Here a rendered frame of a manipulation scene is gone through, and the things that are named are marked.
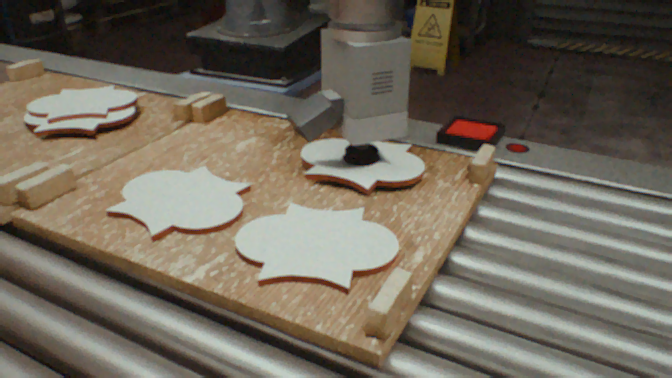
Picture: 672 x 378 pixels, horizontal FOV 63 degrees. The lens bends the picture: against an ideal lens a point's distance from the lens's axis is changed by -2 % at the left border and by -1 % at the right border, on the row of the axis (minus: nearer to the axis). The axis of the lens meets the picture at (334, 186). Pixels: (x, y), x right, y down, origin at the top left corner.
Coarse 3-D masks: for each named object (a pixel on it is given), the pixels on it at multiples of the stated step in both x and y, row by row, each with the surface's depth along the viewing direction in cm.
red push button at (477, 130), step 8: (456, 120) 80; (456, 128) 77; (464, 128) 77; (472, 128) 77; (480, 128) 77; (488, 128) 77; (496, 128) 77; (472, 136) 75; (480, 136) 75; (488, 136) 75
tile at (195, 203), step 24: (144, 192) 58; (168, 192) 58; (192, 192) 58; (216, 192) 58; (240, 192) 58; (120, 216) 55; (144, 216) 53; (168, 216) 53; (192, 216) 53; (216, 216) 53; (240, 216) 54
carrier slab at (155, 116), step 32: (0, 96) 88; (32, 96) 88; (160, 96) 87; (0, 128) 76; (128, 128) 75; (160, 128) 75; (0, 160) 67; (32, 160) 67; (64, 160) 67; (96, 160) 66; (0, 224) 57
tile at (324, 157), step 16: (320, 144) 67; (336, 144) 67; (384, 144) 67; (400, 144) 67; (304, 160) 63; (320, 160) 63; (336, 160) 63; (384, 160) 63; (400, 160) 63; (416, 160) 63; (320, 176) 60; (336, 176) 60; (352, 176) 59; (368, 176) 59; (384, 176) 59; (400, 176) 59; (416, 176) 60; (368, 192) 57
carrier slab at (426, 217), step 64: (192, 128) 75; (256, 128) 75; (256, 192) 59; (320, 192) 59; (384, 192) 59; (448, 192) 59; (128, 256) 49; (192, 256) 49; (256, 320) 44; (320, 320) 42
